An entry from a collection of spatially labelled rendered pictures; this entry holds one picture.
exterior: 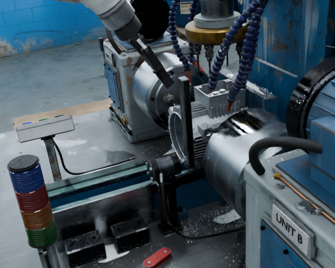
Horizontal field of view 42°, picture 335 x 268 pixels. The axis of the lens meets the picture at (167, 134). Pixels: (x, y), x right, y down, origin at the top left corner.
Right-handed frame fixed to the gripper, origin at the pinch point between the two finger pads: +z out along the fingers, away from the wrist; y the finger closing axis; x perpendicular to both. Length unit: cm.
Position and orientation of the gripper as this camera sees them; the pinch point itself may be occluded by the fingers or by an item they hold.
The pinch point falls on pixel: (164, 76)
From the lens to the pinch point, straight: 129.0
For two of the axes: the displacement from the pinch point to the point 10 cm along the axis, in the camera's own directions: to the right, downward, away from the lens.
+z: 5.3, 6.5, 5.4
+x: -7.7, 6.4, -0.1
